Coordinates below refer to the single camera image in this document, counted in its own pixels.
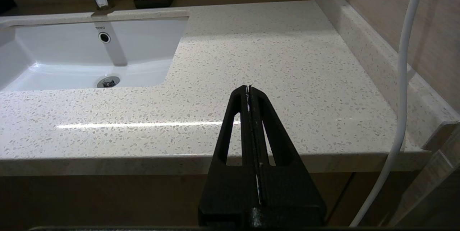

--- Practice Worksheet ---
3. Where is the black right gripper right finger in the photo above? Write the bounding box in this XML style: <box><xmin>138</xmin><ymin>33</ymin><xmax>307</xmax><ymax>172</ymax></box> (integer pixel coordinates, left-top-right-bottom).
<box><xmin>249</xmin><ymin>86</ymin><xmax>327</xmax><ymax>226</ymax></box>

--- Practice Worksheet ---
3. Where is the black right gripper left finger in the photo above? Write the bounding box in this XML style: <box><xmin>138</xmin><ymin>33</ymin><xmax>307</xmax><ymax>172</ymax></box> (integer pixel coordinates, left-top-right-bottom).
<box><xmin>199</xmin><ymin>85</ymin><xmax>260</xmax><ymax>226</ymax></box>

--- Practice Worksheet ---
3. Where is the wooden vanity cabinet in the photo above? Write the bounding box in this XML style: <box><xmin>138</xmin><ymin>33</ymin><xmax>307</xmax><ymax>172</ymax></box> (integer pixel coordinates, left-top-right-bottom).
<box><xmin>0</xmin><ymin>172</ymin><xmax>460</xmax><ymax>231</ymax></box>

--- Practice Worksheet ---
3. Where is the chrome sink drain stopper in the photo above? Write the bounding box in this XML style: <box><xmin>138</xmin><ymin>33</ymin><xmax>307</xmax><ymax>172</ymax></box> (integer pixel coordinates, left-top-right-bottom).
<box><xmin>96</xmin><ymin>76</ymin><xmax>120</xmax><ymax>88</ymax></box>

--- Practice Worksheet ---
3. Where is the white sink basin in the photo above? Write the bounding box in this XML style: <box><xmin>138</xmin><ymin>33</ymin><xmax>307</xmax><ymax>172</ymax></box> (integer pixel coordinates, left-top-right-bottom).
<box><xmin>0</xmin><ymin>10</ymin><xmax>190</xmax><ymax>93</ymax></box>

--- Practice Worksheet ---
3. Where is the white cable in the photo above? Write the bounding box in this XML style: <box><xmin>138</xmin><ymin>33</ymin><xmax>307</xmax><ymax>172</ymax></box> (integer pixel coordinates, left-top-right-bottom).
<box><xmin>350</xmin><ymin>0</ymin><xmax>430</xmax><ymax>228</ymax></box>

